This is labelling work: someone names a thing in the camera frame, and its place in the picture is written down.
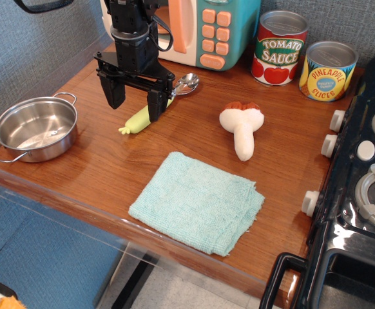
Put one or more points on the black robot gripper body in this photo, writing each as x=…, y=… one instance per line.
x=135, y=62

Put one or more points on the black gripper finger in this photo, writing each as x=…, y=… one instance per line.
x=157, y=104
x=114, y=91

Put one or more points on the plush white brown mushroom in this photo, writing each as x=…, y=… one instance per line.
x=242, y=120

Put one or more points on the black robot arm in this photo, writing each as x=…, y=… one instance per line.
x=135, y=17

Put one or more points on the small steel pot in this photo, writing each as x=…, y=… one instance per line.
x=38, y=129

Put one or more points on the teal toy microwave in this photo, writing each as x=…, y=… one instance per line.
x=207, y=34

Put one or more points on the light teal folded cloth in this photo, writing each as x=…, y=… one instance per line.
x=198, y=205

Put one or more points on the tomato sauce can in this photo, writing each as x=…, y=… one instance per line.
x=280, y=40

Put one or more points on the pineapple slices can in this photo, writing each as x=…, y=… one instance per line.
x=327, y=70

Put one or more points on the black toy stove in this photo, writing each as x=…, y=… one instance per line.
x=339, y=268

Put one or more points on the orange plush object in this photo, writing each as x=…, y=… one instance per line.
x=11, y=303

